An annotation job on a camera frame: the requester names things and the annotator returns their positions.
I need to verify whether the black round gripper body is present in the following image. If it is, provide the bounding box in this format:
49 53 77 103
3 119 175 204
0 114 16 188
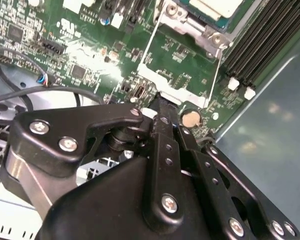
39 156 224 240

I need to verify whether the silver CPU green edge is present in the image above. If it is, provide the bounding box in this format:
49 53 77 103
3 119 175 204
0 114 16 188
188 0 246 29

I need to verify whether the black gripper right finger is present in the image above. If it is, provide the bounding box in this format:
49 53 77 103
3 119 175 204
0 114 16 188
176 124 300 240

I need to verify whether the metal CPU socket cover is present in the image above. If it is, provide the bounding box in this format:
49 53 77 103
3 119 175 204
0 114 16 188
137 14 225 109

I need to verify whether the metal wire locking lever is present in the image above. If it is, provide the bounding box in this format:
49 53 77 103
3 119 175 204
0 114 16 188
138 21 159 68

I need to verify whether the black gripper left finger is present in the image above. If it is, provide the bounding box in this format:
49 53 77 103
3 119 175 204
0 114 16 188
1 93 186 227

